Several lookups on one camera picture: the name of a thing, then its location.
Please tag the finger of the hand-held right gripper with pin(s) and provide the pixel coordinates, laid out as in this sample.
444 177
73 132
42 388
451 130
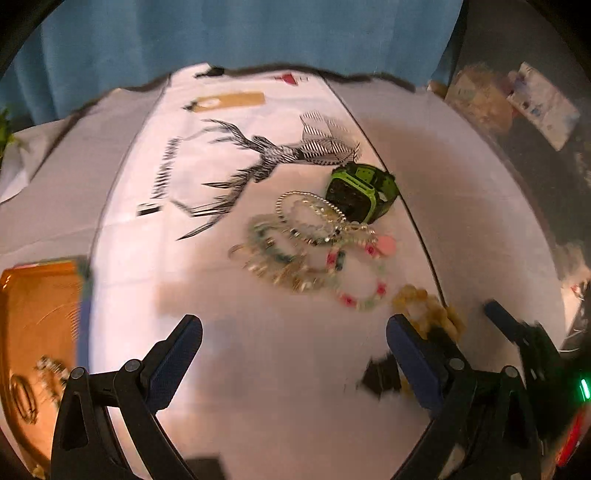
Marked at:
505 318

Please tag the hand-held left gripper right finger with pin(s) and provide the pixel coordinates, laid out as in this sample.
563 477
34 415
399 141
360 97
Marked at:
413 360

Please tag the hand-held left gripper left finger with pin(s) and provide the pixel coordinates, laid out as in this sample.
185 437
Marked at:
178 355

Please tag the orange metal tray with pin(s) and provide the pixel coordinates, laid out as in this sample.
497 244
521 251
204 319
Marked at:
41 300

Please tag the brown bangle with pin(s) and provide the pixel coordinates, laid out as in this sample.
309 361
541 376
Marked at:
22 397

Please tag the green black watch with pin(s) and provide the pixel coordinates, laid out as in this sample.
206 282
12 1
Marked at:
364 184

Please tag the grey white printed tablecloth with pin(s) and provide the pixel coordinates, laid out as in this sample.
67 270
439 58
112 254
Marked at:
277 346

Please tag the dark printed board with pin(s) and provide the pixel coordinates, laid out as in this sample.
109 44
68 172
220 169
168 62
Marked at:
521 152

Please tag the green potted plant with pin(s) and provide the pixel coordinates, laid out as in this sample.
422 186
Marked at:
5 134

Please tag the blue curtain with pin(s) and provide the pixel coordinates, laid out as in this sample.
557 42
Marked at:
231 32

